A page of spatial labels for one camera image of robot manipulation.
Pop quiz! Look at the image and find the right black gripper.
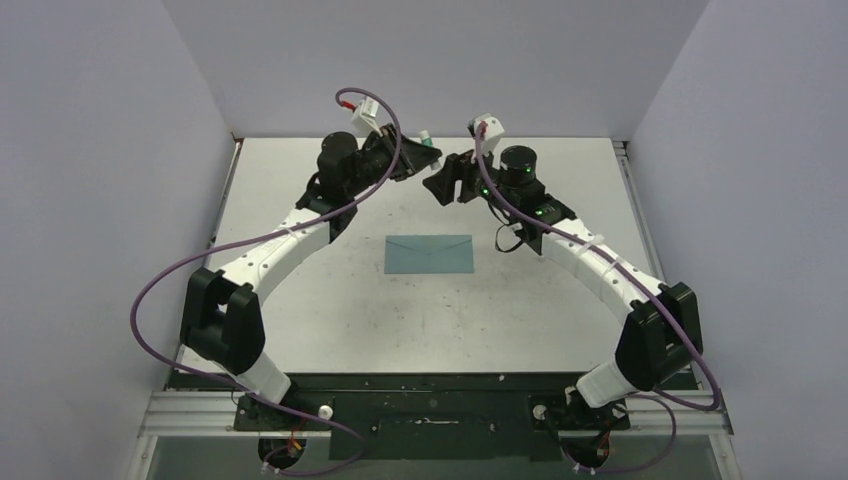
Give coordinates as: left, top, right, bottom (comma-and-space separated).
425, 140, 518, 213

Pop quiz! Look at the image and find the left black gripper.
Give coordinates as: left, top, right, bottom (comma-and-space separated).
344, 124, 440, 199

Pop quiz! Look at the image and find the green glue stick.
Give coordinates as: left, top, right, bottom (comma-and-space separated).
419, 130, 434, 148

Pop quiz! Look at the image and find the teal envelope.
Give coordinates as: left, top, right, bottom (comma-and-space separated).
384, 235, 475, 275

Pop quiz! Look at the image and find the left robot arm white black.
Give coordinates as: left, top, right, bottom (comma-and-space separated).
179, 125, 442, 431

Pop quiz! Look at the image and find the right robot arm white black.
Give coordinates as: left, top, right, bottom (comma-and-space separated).
423, 145, 703, 428

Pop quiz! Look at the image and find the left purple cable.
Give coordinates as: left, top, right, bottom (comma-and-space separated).
129, 87, 404, 476

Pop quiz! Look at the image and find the purple cable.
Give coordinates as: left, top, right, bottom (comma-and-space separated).
129, 87, 404, 476
474, 121, 722, 476

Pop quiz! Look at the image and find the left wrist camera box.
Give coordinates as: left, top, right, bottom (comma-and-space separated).
351, 96, 382, 136

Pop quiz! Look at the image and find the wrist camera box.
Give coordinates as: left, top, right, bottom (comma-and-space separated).
467, 113, 505, 157
351, 96, 382, 136

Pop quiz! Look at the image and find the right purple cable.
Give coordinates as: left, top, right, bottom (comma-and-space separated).
474, 121, 722, 476

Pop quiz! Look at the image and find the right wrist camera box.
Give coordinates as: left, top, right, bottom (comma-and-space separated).
467, 113, 505, 157

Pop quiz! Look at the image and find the right side aluminium rail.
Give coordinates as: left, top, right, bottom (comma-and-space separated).
612, 140, 692, 372

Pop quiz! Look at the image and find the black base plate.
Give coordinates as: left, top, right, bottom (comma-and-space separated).
165, 372, 697, 462

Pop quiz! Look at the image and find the aluminium frame rail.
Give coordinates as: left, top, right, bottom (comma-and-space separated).
139, 391, 731, 438

